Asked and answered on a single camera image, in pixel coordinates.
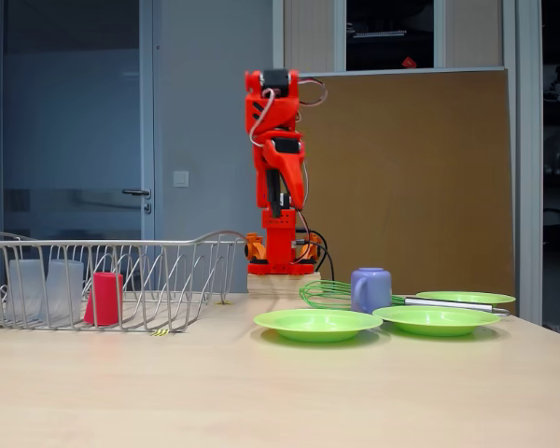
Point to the red gripper black motor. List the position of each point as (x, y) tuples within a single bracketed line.
[(285, 160)]

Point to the purple plastic mug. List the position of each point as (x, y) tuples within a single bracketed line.
[(373, 287)]

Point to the green plastic plate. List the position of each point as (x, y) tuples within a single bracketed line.
[(317, 324), (466, 297), (436, 319)]

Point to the red plastic cup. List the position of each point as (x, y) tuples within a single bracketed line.
[(103, 298)]

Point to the grey translucent plastic cup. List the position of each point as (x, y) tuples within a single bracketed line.
[(65, 291), (25, 291)]

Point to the red printed robot arm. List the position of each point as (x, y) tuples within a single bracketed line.
[(270, 112)]

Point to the orange table clamp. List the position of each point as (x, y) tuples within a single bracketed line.
[(256, 252), (310, 252)]

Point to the wooden base block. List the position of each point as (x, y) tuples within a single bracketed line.
[(261, 284)]

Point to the door lock cylinder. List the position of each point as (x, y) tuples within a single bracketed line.
[(147, 207)]

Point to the brown cork board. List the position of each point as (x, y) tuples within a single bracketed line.
[(424, 163)]

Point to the small red object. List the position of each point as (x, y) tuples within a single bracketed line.
[(408, 62)]

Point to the spiral bound notebook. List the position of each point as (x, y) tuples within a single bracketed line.
[(380, 33)]

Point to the grey glass door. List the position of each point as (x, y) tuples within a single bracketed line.
[(74, 116)]

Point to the dark kettle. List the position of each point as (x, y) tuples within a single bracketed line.
[(555, 228)]

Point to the white light switch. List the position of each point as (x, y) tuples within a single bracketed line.
[(181, 178)]

